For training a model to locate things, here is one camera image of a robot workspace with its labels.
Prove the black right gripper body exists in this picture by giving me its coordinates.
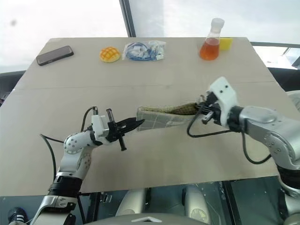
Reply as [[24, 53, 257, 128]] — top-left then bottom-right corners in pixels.
[[201, 92, 223, 125]]

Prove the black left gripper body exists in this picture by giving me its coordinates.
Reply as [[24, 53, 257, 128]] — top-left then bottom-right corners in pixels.
[[105, 108, 128, 152]]

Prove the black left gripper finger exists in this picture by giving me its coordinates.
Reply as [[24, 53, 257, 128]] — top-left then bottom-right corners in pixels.
[[117, 121, 144, 137], [116, 117, 145, 129]]

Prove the grey plaid pouch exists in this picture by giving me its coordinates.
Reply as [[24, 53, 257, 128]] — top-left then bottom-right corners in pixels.
[[136, 101, 205, 132]]

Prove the glass flask with orange liquid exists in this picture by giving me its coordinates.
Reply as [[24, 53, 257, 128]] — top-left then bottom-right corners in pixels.
[[199, 17, 226, 61]]

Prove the yellow sponge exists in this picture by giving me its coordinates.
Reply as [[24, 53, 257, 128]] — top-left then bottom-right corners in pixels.
[[218, 37, 233, 51]]

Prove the yellow pineapple bun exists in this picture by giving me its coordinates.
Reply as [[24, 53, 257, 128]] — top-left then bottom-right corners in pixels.
[[99, 46, 122, 63]]

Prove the silver left robot leg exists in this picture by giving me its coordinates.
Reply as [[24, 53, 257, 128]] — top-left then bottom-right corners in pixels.
[[115, 188, 148, 218]]

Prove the silver robot leg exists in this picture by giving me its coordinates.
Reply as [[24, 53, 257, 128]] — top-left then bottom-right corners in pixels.
[[182, 184, 212, 218], [115, 188, 148, 218]]

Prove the silver right robot leg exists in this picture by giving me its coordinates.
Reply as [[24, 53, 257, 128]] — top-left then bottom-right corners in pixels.
[[182, 184, 212, 218]]

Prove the grey robot torso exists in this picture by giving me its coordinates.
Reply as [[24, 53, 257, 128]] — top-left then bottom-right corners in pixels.
[[115, 212, 206, 225]]

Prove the black smartphone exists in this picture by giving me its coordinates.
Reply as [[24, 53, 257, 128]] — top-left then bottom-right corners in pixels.
[[36, 45, 75, 67]]

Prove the black shoe with white stripes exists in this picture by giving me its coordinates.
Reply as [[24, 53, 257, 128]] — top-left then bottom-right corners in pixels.
[[7, 206, 30, 225]]

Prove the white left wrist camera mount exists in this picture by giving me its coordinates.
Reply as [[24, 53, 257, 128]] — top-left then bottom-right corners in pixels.
[[90, 114, 111, 139]]

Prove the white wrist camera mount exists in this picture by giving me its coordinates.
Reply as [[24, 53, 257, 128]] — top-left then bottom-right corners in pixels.
[[209, 76, 238, 129], [90, 114, 111, 139]]

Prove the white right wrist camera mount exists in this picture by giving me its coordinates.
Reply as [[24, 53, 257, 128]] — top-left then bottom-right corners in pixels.
[[209, 76, 238, 129]]

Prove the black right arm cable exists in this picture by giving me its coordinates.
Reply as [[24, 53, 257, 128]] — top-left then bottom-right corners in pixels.
[[186, 106, 274, 165]]

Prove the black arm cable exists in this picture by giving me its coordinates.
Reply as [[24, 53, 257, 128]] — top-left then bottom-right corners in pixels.
[[186, 106, 274, 165], [39, 106, 99, 174]]

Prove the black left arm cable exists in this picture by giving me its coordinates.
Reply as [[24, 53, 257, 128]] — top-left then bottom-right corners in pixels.
[[39, 106, 99, 174]]

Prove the clear bag of blue cables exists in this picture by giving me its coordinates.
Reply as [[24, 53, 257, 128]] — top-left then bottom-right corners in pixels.
[[122, 40, 167, 62]]

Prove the dark window frame post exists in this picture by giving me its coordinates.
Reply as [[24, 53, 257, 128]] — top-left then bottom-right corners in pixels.
[[119, 0, 137, 38]]

